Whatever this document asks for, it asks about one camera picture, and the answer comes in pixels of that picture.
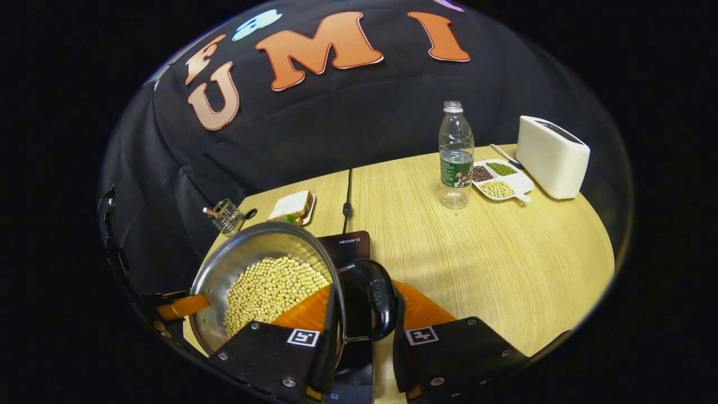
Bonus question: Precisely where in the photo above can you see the black backdrop cloth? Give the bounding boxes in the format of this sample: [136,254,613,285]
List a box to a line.
[98,0,623,292]

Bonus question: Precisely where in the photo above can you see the clear plastic water bottle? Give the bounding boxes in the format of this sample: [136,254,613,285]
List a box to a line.
[438,101,475,210]

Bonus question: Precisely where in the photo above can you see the steel pot with black handles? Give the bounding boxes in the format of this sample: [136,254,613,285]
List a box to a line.
[188,222,400,371]

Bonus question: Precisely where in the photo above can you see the white toaster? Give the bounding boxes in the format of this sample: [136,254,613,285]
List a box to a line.
[516,116,591,200]

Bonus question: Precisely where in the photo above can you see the wire mesh holder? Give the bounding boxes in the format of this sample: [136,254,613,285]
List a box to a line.
[210,198,246,235]

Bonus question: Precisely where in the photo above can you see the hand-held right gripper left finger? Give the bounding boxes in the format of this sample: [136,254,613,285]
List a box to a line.
[206,282,346,404]

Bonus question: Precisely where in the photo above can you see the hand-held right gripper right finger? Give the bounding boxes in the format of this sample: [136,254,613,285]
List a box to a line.
[392,279,531,402]

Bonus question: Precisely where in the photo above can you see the black power cable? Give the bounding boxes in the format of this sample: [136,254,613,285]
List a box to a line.
[342,168,353,233]

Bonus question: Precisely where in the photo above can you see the pile of soybeans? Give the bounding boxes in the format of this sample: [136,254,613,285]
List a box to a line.
[223,255,333,337]

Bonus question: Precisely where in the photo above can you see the black induction cooktop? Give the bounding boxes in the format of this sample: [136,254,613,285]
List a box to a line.
[317,230,374,404]

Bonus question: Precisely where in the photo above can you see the sandwich with lettuce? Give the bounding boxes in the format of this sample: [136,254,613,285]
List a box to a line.
[267,190,313,226]

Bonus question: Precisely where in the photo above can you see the white divided dish of beans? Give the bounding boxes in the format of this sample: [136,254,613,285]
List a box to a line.
[471,159,535,203]

